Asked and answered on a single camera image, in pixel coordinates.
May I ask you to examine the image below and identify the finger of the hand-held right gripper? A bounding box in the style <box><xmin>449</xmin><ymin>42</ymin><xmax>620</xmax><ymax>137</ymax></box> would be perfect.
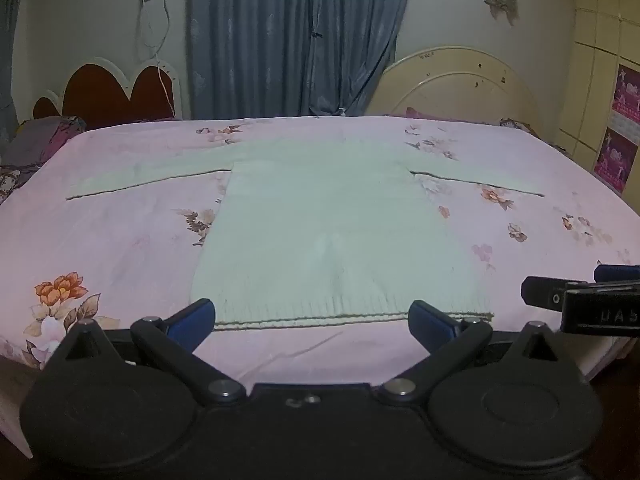
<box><xmin>520</xmin><ymin>275</ymin><xmax>572</xmax><ymax>312</ymax></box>
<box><xmin>593</xmin><ymin>264</ymin><xmax>640</xmax><ymax>284</ymax></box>

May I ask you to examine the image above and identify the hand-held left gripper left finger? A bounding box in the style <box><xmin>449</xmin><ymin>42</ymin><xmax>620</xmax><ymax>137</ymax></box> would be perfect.
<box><xmin>50</xmin><ymin>298</ymin><xmax>247</xmax><ymax>406</ymax></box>

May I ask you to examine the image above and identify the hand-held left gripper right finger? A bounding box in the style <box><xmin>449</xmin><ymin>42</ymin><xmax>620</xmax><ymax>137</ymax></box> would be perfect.
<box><xmin>381</xmin><ymin>300</ymin><xmax>583</xmax><ymax>406</ymax></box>

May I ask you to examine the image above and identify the light green knit sweater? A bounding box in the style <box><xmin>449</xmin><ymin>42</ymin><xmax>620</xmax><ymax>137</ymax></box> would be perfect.
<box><xmin>65</xmin><ymin>137</ymin><xmax>547</xmax><ymax>332</ymax></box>

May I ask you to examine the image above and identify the pink floral bed sheet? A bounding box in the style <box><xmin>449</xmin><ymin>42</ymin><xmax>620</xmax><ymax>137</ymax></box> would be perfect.
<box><xmin>0</xmin><ymin>116</ymin><xmax>640</xmax><ymax>461</ymax></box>

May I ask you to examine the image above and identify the floral pillow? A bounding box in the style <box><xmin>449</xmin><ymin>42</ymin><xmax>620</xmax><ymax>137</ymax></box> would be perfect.
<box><xmin>499</xmin><ymin>118</ymin><xmax>542</xmax><ymax>137</ymax></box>

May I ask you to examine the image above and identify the cream wardrobe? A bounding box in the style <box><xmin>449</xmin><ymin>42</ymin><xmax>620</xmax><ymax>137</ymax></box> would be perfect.
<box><xmin>556</xmin><ymin>0</ymin><xmax>640</xmax><ymax>202</ymax></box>

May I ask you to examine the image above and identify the cream round headboard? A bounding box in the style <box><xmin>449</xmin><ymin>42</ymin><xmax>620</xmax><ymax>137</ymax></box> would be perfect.
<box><xmin>365</xmin><ymin>46</ymin><xmax>543</xmax><ymax>136</ymax></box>

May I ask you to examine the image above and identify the red scalloped headboard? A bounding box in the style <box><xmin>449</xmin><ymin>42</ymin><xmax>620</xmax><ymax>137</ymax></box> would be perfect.
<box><xmin>32</xmin><ymin>57</ymin><xmax>183</xmax><ymax>131</ymax></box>

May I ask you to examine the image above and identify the blue curtain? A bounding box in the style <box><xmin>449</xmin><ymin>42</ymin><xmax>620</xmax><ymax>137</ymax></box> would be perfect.
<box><xmin>186</xmin><ymin>0</ymin><xmax>418</xmax><ymax>121</ymax></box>

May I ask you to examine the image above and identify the grey side curtain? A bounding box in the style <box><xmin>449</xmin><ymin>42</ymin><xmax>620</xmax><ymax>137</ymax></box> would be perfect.
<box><xmin>0</xmin><ymin>0</ymin><xmax>32</xmax><ymax>147</ymax></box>

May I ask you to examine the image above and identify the pink wall poster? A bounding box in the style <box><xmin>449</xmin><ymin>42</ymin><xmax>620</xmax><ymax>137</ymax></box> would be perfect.
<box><xmin>593</xmin><ymin>127</ymin><xmax>640</xmax><ymax>197</ymax></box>
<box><xmin>611</xmin><ymin>64</ymin><xmax>640</xmax><ymax>135</ymax></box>

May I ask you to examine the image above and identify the white charging cable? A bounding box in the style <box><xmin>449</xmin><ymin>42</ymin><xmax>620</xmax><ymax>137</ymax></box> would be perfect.
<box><xmin>139</xmin><ymin>0</ymin><xmax>180</xmax><ymax>120</ymax></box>

